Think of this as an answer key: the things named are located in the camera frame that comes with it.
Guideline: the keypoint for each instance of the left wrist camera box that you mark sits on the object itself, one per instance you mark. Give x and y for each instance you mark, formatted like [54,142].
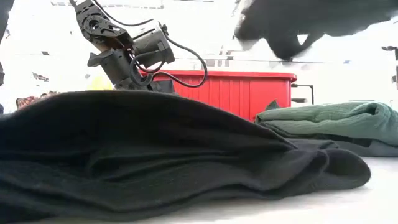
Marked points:
[152,43]

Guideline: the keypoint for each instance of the black trousers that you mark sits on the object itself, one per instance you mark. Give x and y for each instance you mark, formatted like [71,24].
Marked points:
[155,149]

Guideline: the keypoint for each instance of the black metal bracket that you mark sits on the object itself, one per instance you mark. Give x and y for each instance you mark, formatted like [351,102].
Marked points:
[303,85]

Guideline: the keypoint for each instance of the orange spray bottle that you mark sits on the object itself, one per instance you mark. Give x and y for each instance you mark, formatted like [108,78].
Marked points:
[100,84]

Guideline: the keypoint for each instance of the red plastic laundry basket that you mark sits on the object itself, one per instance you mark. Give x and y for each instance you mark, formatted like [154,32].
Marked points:
[248,93]

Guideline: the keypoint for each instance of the dark navy shorts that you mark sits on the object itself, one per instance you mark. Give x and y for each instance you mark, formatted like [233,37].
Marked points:
[373,151]

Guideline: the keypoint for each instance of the green button shirt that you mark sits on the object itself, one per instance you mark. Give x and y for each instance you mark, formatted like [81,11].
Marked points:
[326,121]

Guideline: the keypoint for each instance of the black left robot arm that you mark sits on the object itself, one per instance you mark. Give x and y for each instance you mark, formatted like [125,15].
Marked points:
[99,25]

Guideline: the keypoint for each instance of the red patterned cloth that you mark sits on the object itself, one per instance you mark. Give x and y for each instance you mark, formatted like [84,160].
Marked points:
[31,100]

